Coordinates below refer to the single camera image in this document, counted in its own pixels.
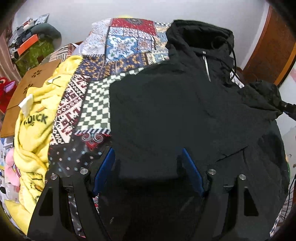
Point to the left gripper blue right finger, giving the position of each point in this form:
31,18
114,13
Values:
212,203

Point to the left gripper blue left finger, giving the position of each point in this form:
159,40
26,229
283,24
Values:
87,184

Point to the black zip hoodie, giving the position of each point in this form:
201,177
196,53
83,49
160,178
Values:
189,101

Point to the brown wooden door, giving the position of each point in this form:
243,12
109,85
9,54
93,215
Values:
274,54

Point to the yellow printed garment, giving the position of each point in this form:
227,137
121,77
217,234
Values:
31,142

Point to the brown cardboard box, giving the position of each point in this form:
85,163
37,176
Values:
33,78

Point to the red plush toy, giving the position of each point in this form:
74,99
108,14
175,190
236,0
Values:
7,89

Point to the striped pink curtain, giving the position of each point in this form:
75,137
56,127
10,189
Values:
7,68

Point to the patchwork patterned bedspread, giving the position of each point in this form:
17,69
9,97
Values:
82,129

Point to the orange box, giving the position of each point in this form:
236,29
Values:
26,45

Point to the dark grey neck pillow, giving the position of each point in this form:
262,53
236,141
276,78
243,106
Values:
47,31

